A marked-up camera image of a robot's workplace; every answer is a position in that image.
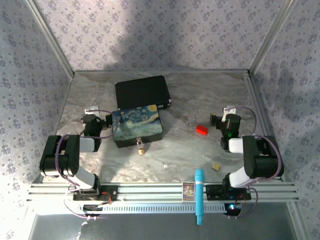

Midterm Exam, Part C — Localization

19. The red block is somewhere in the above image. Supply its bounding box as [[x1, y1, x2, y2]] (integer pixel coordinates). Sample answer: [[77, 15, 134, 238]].
[[195, 124, 209, 136]]

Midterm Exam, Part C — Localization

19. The purple right wrist cable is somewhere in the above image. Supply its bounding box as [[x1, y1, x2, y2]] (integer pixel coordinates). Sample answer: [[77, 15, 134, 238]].
[[234, 106, 257, 137]]

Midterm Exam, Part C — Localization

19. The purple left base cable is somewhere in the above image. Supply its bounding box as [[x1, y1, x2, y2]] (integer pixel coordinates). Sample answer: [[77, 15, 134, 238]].
[[63, 188, 112, 221]]

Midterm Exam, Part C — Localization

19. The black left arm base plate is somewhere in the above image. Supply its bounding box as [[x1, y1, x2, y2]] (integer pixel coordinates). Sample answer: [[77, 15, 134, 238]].
[[72, 184, 119, 202]]

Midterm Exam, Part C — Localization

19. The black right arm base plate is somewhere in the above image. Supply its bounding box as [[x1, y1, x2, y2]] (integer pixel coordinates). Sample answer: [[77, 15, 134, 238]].
[[204, 184, 252, 201]]

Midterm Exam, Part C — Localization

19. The blue toy microphone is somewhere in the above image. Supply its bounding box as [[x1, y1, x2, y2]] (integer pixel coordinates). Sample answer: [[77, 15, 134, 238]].
[[194, 168, 207, 226]]

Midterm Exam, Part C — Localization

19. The aluminium corner post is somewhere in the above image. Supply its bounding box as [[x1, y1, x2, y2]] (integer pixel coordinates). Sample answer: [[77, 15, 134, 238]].
[[24, 0, 76, 77], [249, 0, 299, 74]]

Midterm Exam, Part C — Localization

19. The aluminium frame rail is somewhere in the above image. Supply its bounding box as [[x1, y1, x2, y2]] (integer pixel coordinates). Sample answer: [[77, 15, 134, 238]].
[[26, 181, 300, 202]]

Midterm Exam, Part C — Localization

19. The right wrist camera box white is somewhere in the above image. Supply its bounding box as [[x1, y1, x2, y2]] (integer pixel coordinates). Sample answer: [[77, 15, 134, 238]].
[[222, 105, 237, 117]]

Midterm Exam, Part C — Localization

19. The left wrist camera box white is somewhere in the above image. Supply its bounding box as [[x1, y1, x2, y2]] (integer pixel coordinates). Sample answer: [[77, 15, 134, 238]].
[[84, 105, 100, 116]]

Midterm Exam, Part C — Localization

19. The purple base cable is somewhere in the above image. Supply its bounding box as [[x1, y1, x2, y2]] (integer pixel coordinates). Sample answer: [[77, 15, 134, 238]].
[[228, 186, 259, 220], [63, 188, 112, 221]]

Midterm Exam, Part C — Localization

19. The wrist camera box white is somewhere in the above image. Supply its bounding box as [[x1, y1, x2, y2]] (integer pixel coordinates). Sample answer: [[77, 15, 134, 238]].
[[84, 105, 100, 116], [222, 105, 237, 117]]

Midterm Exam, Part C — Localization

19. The purple wrist cable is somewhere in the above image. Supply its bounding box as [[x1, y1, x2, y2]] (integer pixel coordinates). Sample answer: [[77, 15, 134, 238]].
[[234, 106, 257, 137], [94, 109, 121, 140]]

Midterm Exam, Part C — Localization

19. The brass padlock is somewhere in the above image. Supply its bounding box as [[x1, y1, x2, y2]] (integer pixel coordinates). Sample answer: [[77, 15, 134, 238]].
[[135, 137, 147, 156]]

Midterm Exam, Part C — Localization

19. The slotted grey cable duct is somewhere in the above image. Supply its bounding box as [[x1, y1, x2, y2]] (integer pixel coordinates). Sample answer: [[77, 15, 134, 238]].
[[77, 202, 241, 215]]

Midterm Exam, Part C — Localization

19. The starry night painted box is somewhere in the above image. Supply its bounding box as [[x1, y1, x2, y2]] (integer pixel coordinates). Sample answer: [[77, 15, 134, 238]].
[[111, 104, 165, 149]]

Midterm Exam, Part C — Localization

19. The purple left wrist cable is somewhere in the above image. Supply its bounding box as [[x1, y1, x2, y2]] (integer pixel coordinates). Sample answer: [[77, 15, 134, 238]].
[[94, 109, 121, 140]]

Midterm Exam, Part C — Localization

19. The black flat case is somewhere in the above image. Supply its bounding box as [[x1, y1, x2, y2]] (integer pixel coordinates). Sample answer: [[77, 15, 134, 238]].
[[114, 74, 173, 111]]

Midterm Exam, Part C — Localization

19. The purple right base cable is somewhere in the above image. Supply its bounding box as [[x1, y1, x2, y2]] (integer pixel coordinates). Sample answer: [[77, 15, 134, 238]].
[[228, 186, 259, 220]]

